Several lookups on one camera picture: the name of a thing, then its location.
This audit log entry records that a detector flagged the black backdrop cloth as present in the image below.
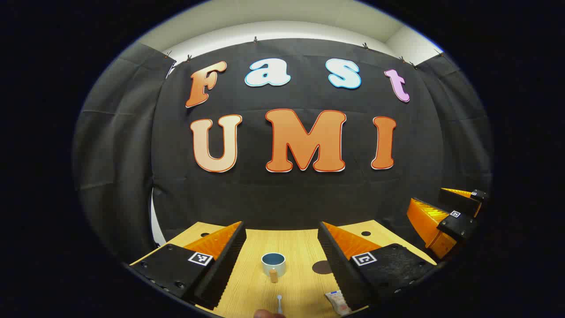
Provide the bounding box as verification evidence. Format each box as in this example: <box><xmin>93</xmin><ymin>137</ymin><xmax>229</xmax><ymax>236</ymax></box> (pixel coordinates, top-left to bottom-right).
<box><xmin>73</xmin><ymin>38</ymin><xmax>493</xmax><ymax>265</ymax></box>

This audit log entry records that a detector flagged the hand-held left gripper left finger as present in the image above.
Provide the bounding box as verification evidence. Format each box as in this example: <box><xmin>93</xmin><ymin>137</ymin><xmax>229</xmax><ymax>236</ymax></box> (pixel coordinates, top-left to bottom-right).
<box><xmin>129</xmin><ymin>221</ymin><xmax>247</xmax><ymax>310</ymax></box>

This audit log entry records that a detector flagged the wooden desktop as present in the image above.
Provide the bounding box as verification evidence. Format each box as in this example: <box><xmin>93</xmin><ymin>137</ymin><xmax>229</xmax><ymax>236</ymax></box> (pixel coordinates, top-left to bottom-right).
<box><xmin>129</xmin><ymin>220</ymin><xmax>437</xmax><ymax>318</ymax></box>

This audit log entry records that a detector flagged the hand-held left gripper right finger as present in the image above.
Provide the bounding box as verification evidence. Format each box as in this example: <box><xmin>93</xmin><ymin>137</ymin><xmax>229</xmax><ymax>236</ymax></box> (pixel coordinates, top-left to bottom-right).
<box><xmin>318</xmin><ymin>221</ymin><xmax>437</xmax><ymax>312</ymax></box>

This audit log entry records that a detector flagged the white toothpaste tube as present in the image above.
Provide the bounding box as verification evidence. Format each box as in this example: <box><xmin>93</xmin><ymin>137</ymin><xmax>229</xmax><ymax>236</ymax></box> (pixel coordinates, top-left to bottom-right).
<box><xmin>325</xmin><ymin>290</ymin><xmax>352</xmax><ymax>316</ymax></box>

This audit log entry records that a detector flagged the grey-blue cup with wooden handle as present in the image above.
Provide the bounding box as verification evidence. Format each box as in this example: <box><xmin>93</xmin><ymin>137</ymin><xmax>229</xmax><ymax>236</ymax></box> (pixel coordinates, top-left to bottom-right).
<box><xmin>261</xmin><ymin>253</ymin><xmax>286</xmax><ymax>283</ymax></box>

